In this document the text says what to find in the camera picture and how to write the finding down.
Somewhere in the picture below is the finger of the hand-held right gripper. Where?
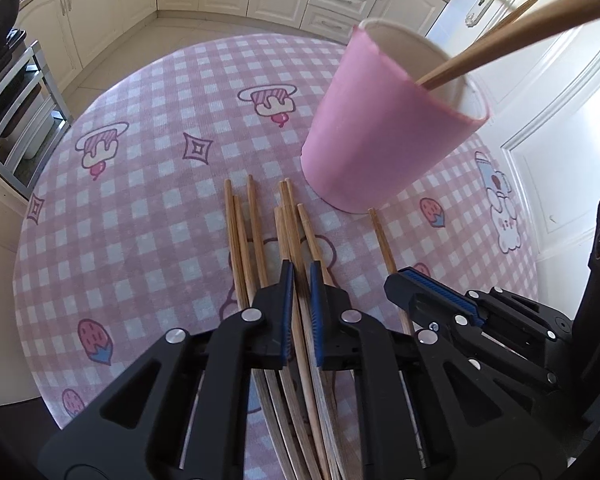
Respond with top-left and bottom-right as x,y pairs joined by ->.
384,269 -> 571,402
466,286 -> 577,362

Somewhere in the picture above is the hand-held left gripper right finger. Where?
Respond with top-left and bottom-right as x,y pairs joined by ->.
307,259 -> 567,480

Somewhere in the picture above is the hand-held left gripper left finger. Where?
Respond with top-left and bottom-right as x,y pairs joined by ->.
37,259 -> 296,480

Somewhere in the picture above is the single brown wooden chopstick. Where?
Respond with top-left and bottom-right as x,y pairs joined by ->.
280,180 -> 333,480
416,0 -> 541,86
420,0 -> 600,92

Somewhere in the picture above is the bundle of wooden chopsticks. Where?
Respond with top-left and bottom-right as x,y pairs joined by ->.
223,175 -> 361,480

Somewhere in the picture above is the pink cup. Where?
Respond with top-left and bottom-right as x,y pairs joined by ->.
300,18 -> 492,213

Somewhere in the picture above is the pink checked tablecloth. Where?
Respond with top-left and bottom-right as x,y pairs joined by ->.
12,34 -> 538,480

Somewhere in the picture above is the white door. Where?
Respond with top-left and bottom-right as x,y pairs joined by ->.
425,0 -> 600,311

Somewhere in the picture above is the metal storage rack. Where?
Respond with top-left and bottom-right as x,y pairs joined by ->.
0,40 -> 73,201

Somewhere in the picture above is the cream sink base cabinet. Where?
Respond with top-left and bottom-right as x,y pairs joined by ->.
17,0 -> 158,93

